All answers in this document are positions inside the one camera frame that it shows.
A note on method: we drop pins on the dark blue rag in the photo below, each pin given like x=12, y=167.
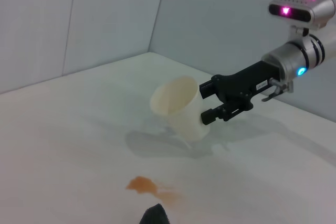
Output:
x=156, y=214

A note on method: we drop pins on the orange-brown liquid stain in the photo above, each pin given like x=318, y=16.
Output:
x=141, y=183

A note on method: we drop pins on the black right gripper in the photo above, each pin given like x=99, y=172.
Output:
x=241, y=83

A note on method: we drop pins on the clear plastic cup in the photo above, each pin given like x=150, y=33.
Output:
x=183, y=119

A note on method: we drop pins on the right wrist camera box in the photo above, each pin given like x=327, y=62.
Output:
x=315, y=9

